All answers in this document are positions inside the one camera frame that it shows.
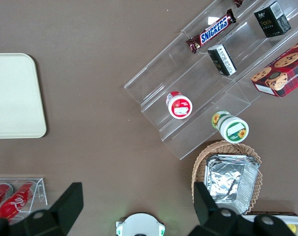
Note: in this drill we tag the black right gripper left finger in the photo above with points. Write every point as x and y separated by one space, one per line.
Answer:
65 201

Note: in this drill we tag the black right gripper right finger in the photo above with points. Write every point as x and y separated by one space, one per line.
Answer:
205 201

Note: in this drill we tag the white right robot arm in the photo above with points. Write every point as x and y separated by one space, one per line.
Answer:
139 223

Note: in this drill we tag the aluminium foil tray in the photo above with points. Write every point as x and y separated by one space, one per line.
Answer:
227 182

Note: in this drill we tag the light wicker basket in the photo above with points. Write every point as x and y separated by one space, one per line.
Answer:
200 159

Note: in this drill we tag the beige rectangular serving tray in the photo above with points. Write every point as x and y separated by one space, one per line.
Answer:
13 98

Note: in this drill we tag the clear acrylic bottle rack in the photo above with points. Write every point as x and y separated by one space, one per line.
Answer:
40 191

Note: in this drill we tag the green-lid sunflower cup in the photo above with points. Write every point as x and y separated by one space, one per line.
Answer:
233 129

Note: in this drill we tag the yellow snack packet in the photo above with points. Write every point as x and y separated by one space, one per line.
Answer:
292 228

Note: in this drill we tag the red-lid white cup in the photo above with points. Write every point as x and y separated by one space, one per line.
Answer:
180 107

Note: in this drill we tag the clear acrylic tiered stand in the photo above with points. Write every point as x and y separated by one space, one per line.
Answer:
163 73

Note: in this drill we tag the small black white-sided box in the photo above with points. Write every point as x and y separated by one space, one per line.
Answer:
222 60

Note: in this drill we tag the red plaid cookie box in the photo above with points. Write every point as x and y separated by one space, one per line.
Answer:
281 71

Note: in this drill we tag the Snickers chocolate bar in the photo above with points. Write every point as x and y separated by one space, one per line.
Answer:
239 2
212 32

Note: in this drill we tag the black box with Face print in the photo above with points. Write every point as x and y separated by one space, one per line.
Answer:
269 22

